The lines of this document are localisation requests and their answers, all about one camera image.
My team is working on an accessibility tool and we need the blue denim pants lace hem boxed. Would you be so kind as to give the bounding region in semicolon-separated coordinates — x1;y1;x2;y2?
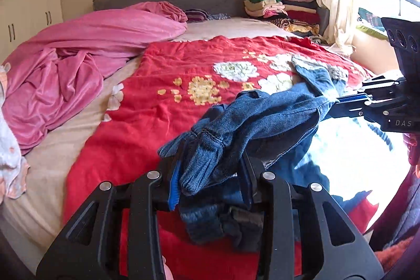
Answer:
157;56;395;252

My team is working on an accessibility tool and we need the operator right hand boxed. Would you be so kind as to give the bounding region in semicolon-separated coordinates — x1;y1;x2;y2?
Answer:
404;134;420;178

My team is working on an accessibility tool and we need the operator left hand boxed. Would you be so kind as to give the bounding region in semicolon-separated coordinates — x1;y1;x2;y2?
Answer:
162;257;174;280

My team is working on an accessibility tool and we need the stack of folded clothes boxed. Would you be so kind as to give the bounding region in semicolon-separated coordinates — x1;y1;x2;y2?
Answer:
243;0;329;45

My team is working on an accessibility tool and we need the red floral blanket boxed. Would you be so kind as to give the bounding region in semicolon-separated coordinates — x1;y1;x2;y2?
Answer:
62;35;405;280

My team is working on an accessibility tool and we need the beige bed sheet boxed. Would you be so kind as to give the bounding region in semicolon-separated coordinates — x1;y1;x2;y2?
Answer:
1;18;300;271

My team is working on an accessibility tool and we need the white patterned cloth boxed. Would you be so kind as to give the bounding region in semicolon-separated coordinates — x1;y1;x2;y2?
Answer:
0;62;31;205

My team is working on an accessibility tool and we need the pink velvet blanket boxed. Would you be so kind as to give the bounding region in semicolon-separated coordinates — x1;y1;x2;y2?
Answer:
3;1;187;153

